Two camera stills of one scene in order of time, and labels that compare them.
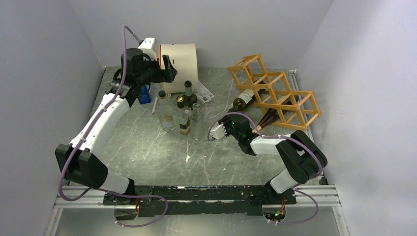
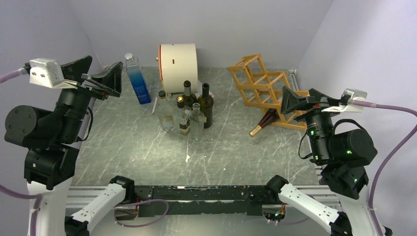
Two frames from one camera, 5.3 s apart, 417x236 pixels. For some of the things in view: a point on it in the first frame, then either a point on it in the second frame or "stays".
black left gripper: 170,72 to 110,81
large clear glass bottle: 166,112 stays
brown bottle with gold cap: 272,116 stays
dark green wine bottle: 241,102 to 206,104
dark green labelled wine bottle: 190,98 stays
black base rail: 198,201 stays
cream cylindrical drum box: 183,57 stays
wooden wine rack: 273,91 stays
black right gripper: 226,120 to 324,101
